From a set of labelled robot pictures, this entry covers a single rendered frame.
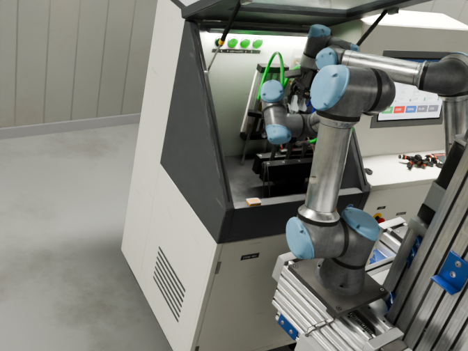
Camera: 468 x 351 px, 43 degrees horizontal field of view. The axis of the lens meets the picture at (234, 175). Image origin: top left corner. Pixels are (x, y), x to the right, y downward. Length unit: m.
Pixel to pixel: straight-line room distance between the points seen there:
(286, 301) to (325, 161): 0.57
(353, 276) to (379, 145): 1.14
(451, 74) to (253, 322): 1.37
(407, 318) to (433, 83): 0.73
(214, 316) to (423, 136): 1.31
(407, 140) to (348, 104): 1.42
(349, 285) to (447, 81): 0.71
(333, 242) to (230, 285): 0.86
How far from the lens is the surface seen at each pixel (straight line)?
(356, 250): 1.70
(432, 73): 1.97
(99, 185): 3.87
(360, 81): 1.52
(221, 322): 2.57
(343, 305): 1.75
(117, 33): 4.28
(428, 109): 2.95
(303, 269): 1.82
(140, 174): 2.87
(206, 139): 2.22
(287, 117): 1.87
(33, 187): 3.80
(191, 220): 2.39
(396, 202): 2.71
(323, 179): 1.57
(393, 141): 2.85
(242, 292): 2.49
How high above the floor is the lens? 2.13
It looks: 30 degrees down
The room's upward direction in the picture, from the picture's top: 14 degrees clockwise
